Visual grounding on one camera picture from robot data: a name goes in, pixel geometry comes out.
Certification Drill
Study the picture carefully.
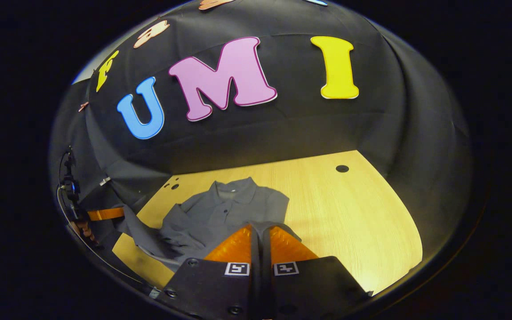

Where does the black backdrop cloth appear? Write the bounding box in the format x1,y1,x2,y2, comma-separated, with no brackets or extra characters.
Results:
49,0,474,252

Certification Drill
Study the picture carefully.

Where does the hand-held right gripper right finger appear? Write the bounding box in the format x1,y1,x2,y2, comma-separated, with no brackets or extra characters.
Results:
262,225,373,320

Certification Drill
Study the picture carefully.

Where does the grey polo shirt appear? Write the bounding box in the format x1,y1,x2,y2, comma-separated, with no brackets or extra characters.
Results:
114,177,302,272

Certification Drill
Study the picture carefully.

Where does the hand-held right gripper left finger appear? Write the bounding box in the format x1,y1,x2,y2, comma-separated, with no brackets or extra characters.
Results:
155,224,262,320

